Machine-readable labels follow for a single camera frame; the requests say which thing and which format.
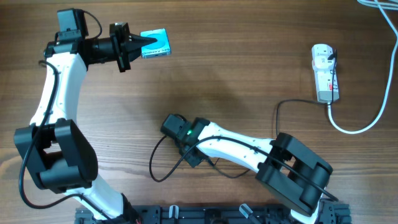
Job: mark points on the white charger adapter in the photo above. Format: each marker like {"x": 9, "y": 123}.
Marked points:
{"x": 323, "y": 62}

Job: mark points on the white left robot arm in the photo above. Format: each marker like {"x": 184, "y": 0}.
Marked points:
{"x": 53, "y": 149}

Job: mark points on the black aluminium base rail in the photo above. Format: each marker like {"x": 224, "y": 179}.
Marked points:
{"x": 274, "y": 213}

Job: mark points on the blue Samsung Galaxy phone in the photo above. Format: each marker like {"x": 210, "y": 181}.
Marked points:
{"x": 159, "y": 48}

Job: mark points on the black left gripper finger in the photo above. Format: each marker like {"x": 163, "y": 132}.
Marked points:
{"x": 134, "y": 54}
{"x": 137, "y": 41}

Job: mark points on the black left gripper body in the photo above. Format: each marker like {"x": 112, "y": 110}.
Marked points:
{"x": 117, "y": 37}

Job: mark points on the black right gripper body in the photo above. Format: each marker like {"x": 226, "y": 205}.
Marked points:
{"x": 193, "y": 161}

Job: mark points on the white power strip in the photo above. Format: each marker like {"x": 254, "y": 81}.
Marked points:
{"x": 326, "y": 84}

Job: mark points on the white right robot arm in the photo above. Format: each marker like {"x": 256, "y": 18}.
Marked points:
{"x": 286, "y": 167}

